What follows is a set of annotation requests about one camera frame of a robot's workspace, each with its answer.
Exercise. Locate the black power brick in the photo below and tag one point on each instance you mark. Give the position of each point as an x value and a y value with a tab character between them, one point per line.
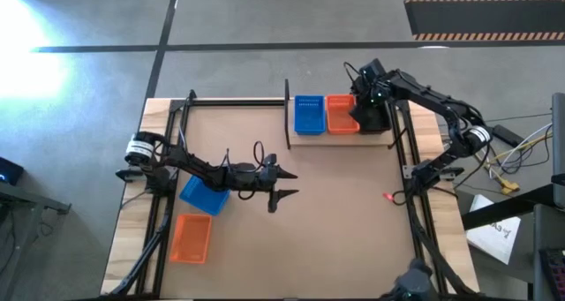
507	135

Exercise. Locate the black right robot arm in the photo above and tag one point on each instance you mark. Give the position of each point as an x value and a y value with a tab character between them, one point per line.
424	93

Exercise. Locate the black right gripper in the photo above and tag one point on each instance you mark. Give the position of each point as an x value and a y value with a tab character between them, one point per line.
373	93

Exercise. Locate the blue plastic basket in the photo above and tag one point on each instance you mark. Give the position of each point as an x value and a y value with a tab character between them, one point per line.
309	120
203	199

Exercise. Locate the black mat with hazard stripes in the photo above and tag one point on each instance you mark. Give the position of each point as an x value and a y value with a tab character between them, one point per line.
485	18

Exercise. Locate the black keyboard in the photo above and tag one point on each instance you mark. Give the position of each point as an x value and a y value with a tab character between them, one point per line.
554	274

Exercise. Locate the black device with blue light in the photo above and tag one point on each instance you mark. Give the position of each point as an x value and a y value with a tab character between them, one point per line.
11	170

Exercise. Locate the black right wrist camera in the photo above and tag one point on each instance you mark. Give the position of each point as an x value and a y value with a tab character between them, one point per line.
371	68

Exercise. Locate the grey desk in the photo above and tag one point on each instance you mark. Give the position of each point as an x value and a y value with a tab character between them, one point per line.
559	151

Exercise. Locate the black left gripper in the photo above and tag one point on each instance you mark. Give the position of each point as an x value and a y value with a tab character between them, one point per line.
249	179

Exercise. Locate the grey metal stand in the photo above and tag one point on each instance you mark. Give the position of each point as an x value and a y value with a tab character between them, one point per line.
44	202

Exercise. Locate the small red tag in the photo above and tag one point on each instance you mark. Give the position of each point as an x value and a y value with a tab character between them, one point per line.
388	197

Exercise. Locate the orange plastic basket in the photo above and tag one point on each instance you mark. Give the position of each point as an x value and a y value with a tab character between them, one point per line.
190	239
340	120

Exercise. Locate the black aluminium rig frame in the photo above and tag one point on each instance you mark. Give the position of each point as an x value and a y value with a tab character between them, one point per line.
234	102

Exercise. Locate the white printed paper sheet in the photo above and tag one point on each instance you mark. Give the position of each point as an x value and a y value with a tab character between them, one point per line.
490	239

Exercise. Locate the black plastic basket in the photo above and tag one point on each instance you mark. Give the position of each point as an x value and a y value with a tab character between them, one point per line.
379	124

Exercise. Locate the black desk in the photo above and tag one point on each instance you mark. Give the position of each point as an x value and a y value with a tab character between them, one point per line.
547	230

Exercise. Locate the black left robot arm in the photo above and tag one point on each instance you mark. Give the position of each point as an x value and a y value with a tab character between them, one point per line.
194	166

